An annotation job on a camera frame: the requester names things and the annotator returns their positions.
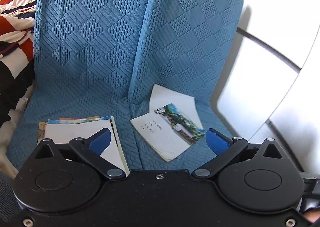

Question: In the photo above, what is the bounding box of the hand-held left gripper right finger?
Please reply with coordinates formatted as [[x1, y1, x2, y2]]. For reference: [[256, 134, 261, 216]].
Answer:
[[192, 128, 284, 179]]

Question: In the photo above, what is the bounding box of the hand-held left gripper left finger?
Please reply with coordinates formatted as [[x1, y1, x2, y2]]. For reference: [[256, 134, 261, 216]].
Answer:
[[34, 128, 127, 180]]

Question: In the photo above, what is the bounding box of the white and orange paperback book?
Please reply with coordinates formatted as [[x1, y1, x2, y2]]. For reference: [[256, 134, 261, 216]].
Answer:
[[59, 116, 100, 121]]

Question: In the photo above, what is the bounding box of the photo cover notebook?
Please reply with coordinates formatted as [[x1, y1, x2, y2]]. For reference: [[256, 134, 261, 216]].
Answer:
[[130, 103, 206, 163]]

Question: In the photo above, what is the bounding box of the painting cover book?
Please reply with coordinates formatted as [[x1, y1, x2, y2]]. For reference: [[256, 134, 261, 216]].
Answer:
[[37, 121, 49, 143]]

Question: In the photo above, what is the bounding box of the blue quilted sofa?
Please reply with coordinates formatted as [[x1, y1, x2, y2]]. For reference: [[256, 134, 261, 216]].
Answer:
[[6, 0, 244, 171]]

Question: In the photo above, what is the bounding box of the dark grey cloth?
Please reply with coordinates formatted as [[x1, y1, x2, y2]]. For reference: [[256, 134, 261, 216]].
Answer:
[[0, 171, 22, 219]]

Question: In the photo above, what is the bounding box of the red black striped blanket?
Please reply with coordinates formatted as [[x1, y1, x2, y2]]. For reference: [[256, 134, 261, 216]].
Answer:
[[0, 0, 40, 148]]

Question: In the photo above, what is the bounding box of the dark red cord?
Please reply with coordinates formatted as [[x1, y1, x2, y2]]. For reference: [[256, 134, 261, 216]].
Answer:
[[0, 29, 35, 56]]

